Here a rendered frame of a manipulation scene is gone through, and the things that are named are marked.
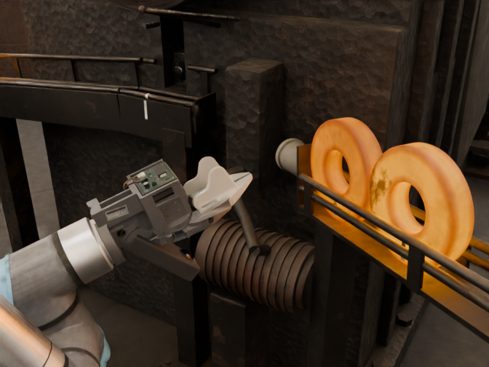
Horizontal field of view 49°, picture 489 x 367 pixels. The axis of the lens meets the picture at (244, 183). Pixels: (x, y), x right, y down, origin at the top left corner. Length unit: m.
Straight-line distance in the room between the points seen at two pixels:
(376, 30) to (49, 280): 0.65
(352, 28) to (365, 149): 0.31
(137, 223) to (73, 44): 0.79
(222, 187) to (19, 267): 0.26
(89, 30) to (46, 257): 0.78
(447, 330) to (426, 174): 1.06
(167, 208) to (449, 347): 1.09
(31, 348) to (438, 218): 0.45
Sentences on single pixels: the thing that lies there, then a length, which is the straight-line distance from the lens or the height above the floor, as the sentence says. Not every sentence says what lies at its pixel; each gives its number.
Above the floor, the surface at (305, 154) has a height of 0.70.
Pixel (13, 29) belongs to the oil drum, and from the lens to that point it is 3.94.
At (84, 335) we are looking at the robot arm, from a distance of 0.71.
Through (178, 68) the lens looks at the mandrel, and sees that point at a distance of 1.21.
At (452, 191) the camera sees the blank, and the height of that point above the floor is 0.77.
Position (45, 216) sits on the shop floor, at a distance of 2.24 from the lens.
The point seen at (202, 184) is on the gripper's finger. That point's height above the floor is 0.72.
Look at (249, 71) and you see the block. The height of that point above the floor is 0.80.
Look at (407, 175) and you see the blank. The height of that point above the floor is 0.76.
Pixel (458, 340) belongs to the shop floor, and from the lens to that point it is 1.65.
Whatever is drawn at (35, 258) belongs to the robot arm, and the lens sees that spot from 0.68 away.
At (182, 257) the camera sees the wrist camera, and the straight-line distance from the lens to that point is 0.74.
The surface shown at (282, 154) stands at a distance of 0.93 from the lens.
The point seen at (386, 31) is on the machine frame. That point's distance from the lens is 0.97.
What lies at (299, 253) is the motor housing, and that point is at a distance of 0.92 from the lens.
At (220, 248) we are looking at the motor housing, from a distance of 0.97.
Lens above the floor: 1.04
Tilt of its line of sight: 26 degrees down
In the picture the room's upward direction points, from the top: straight up
